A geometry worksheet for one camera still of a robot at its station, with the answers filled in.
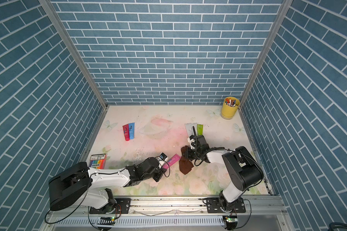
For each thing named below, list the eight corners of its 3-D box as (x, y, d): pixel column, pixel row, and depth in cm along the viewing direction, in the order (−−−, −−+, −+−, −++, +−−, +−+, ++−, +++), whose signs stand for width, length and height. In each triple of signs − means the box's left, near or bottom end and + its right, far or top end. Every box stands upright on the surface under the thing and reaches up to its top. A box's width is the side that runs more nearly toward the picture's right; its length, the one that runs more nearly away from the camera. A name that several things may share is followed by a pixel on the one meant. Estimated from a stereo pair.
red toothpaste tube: (124, 141, 101) (123, 140, 99) (123, 126, 109) (122, 125, 108) (130, 140, 102) (129, 138, 100) (128, 125, 110) (127, 123, 109)
